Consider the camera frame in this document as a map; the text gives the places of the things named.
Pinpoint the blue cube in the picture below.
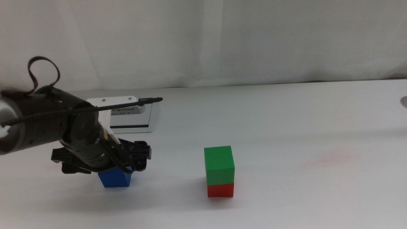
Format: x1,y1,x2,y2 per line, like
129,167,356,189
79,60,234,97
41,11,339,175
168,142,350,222
97,165,133,188

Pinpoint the green cube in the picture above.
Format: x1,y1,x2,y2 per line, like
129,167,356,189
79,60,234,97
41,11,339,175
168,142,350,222
203,145,236,186

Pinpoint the red cube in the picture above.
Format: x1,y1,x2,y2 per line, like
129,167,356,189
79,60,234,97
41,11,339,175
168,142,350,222
207,182,235,198

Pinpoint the white fabric backdrop curtain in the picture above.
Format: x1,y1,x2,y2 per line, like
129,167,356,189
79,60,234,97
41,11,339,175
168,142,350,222
0,0,407,94

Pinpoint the black cable loop at gripper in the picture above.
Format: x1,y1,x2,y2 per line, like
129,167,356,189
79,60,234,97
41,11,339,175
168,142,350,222
100,139,137,175

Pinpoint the black braided cable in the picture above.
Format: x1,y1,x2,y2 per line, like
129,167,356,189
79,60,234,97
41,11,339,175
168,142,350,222
0,96,164,127

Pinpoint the thin black looped cable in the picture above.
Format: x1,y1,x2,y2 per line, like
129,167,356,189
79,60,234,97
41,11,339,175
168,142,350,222
27,55,62,96

